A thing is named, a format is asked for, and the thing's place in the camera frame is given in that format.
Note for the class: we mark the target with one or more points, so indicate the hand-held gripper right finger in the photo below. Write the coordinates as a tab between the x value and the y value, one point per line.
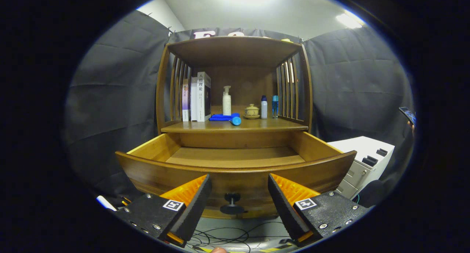
284	205

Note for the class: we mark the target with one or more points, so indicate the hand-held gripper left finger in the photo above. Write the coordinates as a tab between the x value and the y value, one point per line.
196	205

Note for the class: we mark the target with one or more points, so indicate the black drawer knob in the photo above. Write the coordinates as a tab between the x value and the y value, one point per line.
232	203

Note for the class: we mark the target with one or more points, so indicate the brown wooden drawer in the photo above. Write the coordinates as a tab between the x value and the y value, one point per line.
235	157

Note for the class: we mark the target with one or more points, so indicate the blue and white tube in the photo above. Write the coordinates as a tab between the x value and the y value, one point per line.
235	120

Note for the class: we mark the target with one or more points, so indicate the wooden countertop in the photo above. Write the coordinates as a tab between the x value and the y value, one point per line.
264	125

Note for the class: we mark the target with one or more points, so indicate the white drawer unit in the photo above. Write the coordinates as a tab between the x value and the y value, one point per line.
363	154

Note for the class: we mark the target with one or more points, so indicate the brown wooden cabinet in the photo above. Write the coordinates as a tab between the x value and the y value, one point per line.
235	51

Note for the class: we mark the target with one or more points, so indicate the dark rounded object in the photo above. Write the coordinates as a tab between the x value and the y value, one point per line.
372	194

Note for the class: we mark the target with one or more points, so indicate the blue folded cloth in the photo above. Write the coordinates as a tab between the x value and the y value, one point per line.
219	117

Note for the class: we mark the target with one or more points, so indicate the clear blue bottle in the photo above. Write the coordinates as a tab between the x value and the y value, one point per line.
275	107

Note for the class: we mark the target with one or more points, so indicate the beige lidded teacup with saucer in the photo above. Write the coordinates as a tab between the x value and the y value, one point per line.
252	111

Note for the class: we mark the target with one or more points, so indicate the white bottle with blue cap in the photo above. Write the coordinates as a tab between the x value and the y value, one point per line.
264	108

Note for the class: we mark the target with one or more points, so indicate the thin white book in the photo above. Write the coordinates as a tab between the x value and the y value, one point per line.
194	98

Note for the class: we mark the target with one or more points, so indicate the purple book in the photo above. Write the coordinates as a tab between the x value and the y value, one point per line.
185	98

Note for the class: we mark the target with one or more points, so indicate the white pump bottle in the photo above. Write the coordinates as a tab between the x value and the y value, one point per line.
227	102

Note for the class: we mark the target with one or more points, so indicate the thick white and black book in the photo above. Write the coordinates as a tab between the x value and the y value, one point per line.
203	95

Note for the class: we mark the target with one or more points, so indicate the black backdrop cloth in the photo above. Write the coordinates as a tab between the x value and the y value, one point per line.
117	98

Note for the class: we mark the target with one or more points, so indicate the dark smartphone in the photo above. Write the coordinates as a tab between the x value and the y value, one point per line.
407	115

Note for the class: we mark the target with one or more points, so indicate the rectangular ceiling light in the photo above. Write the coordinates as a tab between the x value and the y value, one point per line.
349	21

